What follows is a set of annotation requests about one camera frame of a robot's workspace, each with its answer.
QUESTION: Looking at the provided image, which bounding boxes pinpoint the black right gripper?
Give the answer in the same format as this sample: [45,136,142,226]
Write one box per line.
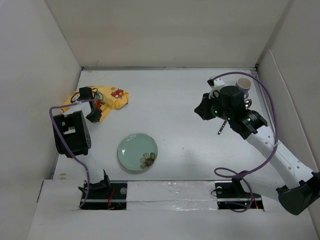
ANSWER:
[193,91,233,122]

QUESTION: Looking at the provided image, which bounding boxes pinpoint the metal fork black handle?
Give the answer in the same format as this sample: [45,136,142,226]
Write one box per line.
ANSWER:
[217,120,228,135]

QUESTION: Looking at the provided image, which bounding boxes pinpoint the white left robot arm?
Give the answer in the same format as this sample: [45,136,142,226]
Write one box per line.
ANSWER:
[49,87,112,199]

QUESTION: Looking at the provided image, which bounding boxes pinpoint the green floral plate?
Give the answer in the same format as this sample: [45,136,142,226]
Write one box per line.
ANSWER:
[117,133,158,172]

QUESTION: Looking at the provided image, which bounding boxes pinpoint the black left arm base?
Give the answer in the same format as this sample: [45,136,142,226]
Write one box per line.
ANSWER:
[78,181,128,211]

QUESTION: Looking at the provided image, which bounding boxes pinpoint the metal spoon black handle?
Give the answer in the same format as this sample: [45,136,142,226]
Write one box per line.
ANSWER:
[245,98,252,109]

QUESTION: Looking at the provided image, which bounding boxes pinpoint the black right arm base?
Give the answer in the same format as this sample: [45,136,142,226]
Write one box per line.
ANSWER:
[211,180,251,211]

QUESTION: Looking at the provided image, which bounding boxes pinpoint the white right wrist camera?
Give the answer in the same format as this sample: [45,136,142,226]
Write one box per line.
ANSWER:
[207,78,225,91]

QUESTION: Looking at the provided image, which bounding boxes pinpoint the purple mug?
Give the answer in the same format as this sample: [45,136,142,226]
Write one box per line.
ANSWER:
[235,77,252,99]

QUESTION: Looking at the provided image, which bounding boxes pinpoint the yellow car print cloth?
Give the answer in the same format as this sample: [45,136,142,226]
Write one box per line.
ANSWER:
[61,86,130,122]

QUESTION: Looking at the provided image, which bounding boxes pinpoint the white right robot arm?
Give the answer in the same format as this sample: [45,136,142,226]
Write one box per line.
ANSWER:
[194,85,320,216]

